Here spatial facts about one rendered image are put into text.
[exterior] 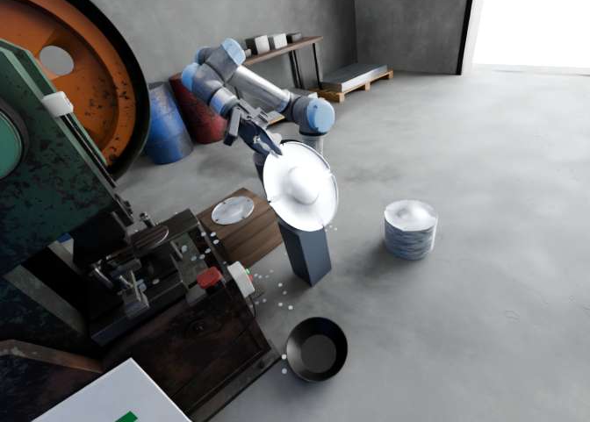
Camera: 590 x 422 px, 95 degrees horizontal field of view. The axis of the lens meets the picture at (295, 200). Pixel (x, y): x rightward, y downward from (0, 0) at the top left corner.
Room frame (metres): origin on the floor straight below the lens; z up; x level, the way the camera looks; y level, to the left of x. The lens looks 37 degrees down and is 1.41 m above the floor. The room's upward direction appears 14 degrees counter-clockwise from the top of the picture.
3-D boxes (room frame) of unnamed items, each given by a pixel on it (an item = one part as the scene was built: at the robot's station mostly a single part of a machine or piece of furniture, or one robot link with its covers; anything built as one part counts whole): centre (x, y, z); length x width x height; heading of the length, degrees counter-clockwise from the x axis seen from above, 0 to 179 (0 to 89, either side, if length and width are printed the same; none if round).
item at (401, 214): (1.15, -0.65, 0.25); 0.29 x 0.29 x 0.01
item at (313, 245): (1.12, 0.00, 0.23); 0.18 x 0.18 x 0.45; 34
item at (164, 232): (0.86, 0.53, 0.72); 0.25 x 0.14 x 0.14; 117
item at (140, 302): (0.63, 0.61, 0.76); 0.17 x 0.06 x 0.10; 27
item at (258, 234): (1.49, 0.42, 0.18); 0.40 x 0.38 x 0.35; 123
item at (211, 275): (0.59, 0.33, 0.72); 0.07 x 0.06 x 0.08; 117
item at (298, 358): (0.62, 0.07, 0.04); 0.30 x 0.30 x 0.07
